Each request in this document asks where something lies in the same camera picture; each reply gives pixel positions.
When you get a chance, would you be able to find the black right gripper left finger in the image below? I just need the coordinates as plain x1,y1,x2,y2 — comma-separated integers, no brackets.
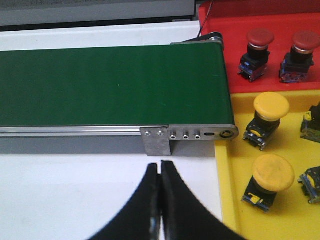
91,163,161,240

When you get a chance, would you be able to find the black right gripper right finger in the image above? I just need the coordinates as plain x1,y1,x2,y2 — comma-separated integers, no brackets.
161,160,243,240

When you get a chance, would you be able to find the yellow mushroom push button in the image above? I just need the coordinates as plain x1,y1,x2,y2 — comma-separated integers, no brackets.
243,91,290,151
242,153,295,213
300,104,320,143

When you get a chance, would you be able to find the black push button base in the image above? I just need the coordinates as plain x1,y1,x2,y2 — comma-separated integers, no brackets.
297,166,320,204

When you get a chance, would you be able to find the red mushroom push button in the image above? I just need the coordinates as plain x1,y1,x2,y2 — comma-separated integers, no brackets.
279,30,320,84
238,28,275,83

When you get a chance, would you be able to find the yellow plastic tray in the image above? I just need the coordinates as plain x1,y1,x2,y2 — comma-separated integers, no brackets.
215,90,320,240

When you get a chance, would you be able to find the red plastic tray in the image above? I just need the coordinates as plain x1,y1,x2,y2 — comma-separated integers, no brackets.
198,0,320,94

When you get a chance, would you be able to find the grey stone counter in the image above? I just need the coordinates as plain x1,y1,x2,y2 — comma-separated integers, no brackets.
0,0,196,26

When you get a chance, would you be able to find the aluminium conveyor frame rail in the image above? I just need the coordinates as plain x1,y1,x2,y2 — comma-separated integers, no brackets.
0,31,240,157

